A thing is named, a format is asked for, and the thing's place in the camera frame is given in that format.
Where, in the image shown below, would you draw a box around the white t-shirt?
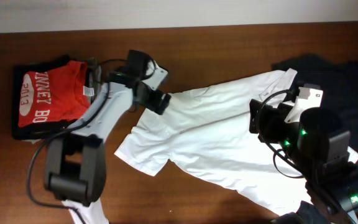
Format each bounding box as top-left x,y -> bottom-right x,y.
113,68 -> 358,217

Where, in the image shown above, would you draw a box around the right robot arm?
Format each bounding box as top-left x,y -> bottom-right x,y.
249,100 -> 358,223

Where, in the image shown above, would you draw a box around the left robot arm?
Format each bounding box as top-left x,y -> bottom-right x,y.
44,50 -> 171,223

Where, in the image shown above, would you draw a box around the folded red printed t-shirt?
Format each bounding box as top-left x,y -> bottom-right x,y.
18,60 -> 90,128

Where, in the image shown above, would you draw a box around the dark green t-shirt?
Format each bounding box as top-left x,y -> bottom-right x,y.
272,54 -> 358,165

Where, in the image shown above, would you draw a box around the folded black t-shirt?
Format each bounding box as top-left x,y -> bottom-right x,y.
11,54 -> 96,141

